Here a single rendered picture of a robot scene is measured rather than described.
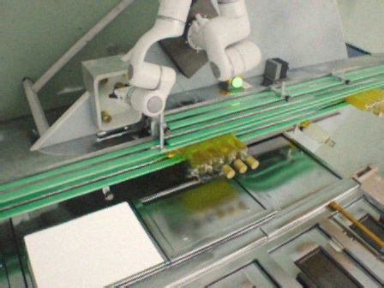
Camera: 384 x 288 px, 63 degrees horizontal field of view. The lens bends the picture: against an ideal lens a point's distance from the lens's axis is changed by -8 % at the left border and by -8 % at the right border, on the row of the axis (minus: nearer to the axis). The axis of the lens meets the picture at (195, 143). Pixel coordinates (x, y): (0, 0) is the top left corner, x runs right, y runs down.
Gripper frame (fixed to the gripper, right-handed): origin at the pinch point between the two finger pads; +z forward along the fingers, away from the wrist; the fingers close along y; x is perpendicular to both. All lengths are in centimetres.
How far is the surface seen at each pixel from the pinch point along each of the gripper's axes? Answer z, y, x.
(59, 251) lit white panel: -16, -37, -44
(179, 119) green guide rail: -4.5, 19.4, -15.1
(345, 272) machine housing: -67, 46, -63
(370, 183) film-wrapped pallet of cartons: 123, 397, -241
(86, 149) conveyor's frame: 4.8, -16.4, -20.0
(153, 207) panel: -11.8, 0.6, -43.8
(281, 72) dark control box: 3, 81, -8
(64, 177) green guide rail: -4.1, -27.5, -24.1
